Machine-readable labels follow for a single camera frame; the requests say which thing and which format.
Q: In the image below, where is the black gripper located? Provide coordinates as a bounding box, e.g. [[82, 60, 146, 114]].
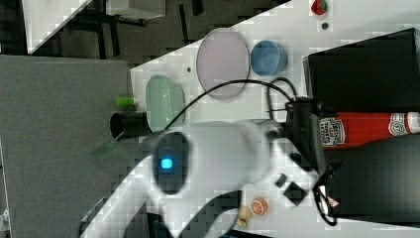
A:
[[285, 97, 326, 174]]

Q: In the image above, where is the red felt ketchup bottle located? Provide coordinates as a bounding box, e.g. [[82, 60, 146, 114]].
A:
[[320, 112, 419, 150]]

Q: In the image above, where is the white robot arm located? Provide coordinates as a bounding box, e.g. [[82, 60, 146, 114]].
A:
[[79, 97, 325, 238]]

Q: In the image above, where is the black toaster oven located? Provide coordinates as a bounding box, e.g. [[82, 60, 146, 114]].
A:
[[303, 28, 419, 227]]

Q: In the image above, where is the pale purple round plate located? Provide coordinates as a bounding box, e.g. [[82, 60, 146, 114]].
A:
[[196, 28, 250, 91]]

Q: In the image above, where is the orange slice toy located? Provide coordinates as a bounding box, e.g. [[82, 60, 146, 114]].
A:
[[251, 197, 268, 216]]

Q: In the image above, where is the red toy strawberry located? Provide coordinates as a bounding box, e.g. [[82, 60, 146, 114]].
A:
[[311, 0, 328, 16]]

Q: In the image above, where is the beige toy piece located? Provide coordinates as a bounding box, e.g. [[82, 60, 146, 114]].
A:
[[236, 206, 252, 228]]

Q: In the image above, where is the green perforated colander basket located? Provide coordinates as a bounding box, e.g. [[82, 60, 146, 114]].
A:
[[146, 75, 185, 132]]

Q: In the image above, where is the black cylindrical cup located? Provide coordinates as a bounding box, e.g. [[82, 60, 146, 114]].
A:
[[110, 112, 152, 140]]

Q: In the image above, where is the green marker tube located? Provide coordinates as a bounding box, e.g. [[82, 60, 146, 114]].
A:
[[115, 96, 136, 107]]

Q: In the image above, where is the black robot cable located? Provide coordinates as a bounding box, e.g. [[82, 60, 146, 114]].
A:
[[162, 77, 298, 133]]

